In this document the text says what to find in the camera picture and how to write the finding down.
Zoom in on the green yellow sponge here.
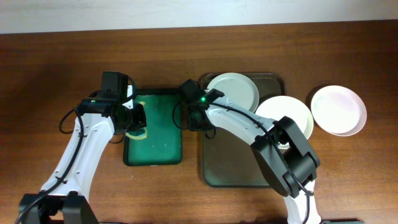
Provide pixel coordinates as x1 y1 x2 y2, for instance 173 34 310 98
126 101 147 140

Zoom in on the white plate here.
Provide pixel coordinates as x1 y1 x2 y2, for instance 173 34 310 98
256 96 314 139
310 85 368 137

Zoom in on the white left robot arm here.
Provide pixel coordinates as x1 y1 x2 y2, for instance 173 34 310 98
16 72 146 223

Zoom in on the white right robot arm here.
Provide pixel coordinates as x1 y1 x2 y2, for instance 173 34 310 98
178 80 322 223

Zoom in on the green plastic tray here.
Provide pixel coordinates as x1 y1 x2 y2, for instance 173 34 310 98
123 88 182 166

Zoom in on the brown serving tray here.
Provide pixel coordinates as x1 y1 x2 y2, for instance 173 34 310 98
200 72 285 189

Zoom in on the grey plate with stain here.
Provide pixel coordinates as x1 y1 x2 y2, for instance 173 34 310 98
207 72 259 112

